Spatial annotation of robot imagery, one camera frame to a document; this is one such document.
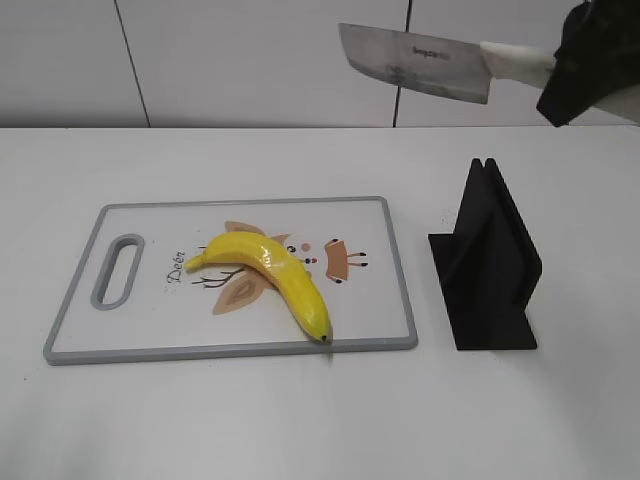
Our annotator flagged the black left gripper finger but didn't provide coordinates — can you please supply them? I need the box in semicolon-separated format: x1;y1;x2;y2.
536;1;639;127

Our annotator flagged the cleaver knife with white handle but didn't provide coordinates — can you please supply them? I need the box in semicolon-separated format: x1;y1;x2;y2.
339;23;555;105

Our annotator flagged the yellow plastic banana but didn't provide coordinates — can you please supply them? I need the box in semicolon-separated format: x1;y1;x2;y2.
185;231;332;344

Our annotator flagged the black knife stand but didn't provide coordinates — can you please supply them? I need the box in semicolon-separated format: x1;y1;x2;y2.
428;158;542;351

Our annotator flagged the white grey-rimmed cutting board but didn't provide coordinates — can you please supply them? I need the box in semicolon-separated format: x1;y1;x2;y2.
43;196;418;365

